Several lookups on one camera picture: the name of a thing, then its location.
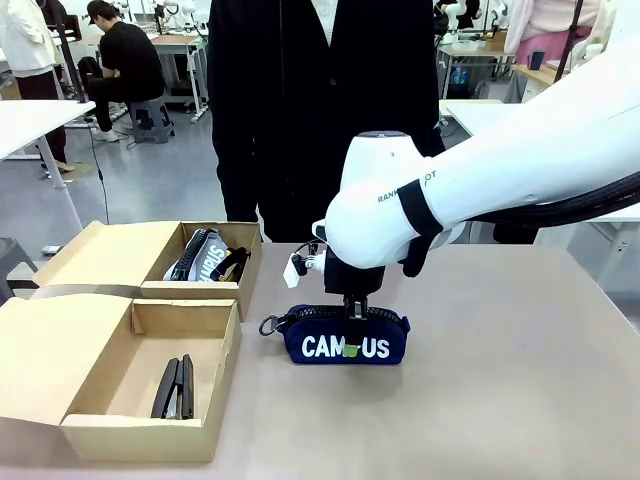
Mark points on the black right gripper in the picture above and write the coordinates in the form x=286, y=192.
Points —
x=350, y=280

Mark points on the navy Campus zipper pouch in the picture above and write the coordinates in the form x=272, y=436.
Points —
x=320, y=325

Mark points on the grey Campus zipper pouch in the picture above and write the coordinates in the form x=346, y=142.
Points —
x=200, y=255

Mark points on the black stapler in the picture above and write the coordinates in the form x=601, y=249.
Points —
x=175, y=390

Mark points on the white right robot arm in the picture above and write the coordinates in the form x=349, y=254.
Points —
x=500, y=165

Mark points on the brown cardboard box with lid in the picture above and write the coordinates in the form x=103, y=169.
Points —
x=50, y=350
x=100, y=250

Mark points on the person in black clothes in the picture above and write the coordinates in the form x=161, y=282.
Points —
x=300, y=125

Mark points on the grey plastic stool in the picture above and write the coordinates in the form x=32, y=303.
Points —
x=150, y=120

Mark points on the wooden background table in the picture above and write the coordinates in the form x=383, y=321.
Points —
x=542, y=72

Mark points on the dark blue phone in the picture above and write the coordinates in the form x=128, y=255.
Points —
x=534, y=61

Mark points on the background workbench desk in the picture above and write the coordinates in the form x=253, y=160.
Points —
x=182, y=45

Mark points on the seated man in black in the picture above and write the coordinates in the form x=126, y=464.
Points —
x=130, y=60

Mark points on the person in pink clothes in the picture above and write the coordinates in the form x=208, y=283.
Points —
x=545, y=25

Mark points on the black tripod pole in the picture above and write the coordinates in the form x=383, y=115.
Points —
x=570, y=40
x=67, y=55

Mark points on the dark grey chair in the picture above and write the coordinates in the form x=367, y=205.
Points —
x=12, y=260

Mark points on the black backpack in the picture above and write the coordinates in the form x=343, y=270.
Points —
x=90, y=72

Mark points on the person in white coat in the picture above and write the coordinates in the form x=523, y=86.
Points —
x=27, y=45

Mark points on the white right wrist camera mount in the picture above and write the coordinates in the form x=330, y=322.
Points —
x=310, y=260

